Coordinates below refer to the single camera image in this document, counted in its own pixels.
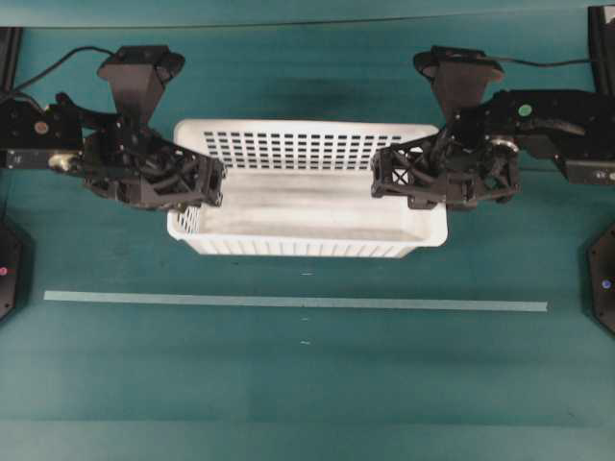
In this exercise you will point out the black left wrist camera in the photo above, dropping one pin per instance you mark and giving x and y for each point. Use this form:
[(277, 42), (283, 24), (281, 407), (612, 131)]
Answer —
[(138, 76)]

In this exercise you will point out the white perforated plastic basket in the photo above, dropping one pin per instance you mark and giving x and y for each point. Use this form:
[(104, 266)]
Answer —
[(302, 188)]

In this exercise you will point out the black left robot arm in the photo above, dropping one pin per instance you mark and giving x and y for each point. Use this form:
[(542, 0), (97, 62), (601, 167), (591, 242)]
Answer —
[(47, 139)]

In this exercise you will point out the black frame post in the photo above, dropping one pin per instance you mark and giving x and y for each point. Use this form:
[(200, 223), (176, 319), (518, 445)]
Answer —
[(601, 47), (10, 41)]

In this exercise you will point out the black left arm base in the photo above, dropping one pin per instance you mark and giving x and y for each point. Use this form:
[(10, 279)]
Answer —
[(17, 267)]

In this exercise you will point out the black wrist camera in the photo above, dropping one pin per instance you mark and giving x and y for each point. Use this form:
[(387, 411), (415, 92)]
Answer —
[(458, 77), (138, 76)]

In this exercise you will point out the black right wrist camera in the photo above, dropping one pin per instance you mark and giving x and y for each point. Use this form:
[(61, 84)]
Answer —
[(458, 77)]

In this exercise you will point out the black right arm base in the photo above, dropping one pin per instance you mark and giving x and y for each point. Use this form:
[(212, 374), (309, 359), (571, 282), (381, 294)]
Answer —
[(600, 256)]

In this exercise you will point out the light green tape strip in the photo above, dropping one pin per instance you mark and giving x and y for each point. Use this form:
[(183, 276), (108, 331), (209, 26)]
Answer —
[(295, 302)]

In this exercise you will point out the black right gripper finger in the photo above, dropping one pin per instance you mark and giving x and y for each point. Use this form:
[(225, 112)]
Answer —
[(403, 170)]

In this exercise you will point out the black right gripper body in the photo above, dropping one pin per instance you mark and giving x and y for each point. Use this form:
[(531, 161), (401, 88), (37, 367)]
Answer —
[(472, 159)]

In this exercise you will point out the black frame post right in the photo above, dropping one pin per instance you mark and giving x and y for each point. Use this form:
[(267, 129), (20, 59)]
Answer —
[(601, 47)]

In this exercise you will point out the black frame post left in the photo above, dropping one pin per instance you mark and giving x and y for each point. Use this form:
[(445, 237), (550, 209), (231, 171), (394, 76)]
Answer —
[(10, 41)]

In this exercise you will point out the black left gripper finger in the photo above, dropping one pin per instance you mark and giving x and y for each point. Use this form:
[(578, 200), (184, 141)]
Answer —
[(201, 180)]

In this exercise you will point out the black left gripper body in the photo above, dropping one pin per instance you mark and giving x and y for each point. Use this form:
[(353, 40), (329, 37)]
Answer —
[(134, 166)]

